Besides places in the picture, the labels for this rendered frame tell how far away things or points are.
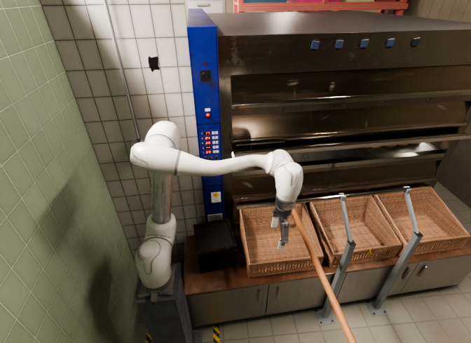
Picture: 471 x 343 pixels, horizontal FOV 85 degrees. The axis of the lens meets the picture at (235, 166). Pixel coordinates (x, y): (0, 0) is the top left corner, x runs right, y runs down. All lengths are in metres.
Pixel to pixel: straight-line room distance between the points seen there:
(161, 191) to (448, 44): 1.96
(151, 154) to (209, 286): 1.25
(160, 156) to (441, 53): 1.88
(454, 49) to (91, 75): 2.23
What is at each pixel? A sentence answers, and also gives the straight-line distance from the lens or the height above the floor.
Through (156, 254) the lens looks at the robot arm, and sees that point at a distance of 1.35.
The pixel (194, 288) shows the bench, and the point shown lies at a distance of 2.01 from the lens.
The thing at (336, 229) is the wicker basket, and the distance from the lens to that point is 2.45.
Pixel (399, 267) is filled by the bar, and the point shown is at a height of 0.61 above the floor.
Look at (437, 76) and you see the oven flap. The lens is 2.30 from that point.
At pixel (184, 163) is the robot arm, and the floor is 1.76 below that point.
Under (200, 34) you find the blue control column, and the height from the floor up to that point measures 2.12.
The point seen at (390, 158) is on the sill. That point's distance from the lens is 2.43.
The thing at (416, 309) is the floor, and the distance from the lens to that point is 3.01.
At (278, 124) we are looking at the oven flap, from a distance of 1.81.
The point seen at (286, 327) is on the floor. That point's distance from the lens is 2.54.
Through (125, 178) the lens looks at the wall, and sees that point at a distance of 1.98.
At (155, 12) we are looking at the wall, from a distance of 1.56.
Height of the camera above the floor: 2.30
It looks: 34 degrees down
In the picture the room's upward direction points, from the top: straight up
